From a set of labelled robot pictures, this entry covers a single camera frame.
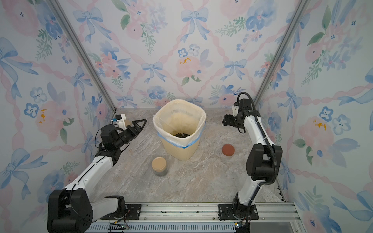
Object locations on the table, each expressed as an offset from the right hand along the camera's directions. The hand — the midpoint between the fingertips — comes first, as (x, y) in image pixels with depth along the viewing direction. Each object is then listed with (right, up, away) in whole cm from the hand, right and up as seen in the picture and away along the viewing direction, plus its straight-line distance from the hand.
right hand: (231, 121), depth 92 cm
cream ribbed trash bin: (-33, -21, +3) cm, 39 cm away
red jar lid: (0, -19, +6) cm, 20 cm away
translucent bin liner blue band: (-33, -1, +6) cm, 33 cm away
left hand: (-51, -1, -13) cm, 52 cm away
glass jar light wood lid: (-57, -1, -20) cm, 61 cm away
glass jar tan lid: (-43, -25, -13) cm, 51 cm away
